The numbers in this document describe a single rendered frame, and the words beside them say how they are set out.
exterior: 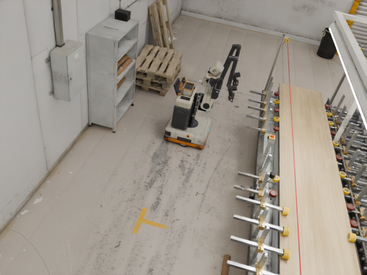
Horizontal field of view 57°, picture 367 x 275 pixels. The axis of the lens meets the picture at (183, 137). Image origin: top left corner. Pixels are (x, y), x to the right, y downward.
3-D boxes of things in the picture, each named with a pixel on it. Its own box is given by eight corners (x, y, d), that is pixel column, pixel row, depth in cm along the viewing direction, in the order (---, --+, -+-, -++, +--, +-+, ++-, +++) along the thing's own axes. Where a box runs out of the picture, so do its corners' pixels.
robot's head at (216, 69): (208, 70, 469) (217, 65, 461) (210, 64, 485) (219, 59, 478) (214, 78, 474) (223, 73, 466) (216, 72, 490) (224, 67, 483)
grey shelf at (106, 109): (88, 126, 539) (85, 33, 444) (110, 99, 610) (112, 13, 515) (114, 132, 535) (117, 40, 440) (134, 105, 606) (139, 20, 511)
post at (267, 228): (250, 259, 310) (265, 228, 281) (250, 256, 313) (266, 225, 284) (254, 261, 310) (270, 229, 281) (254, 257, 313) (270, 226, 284)
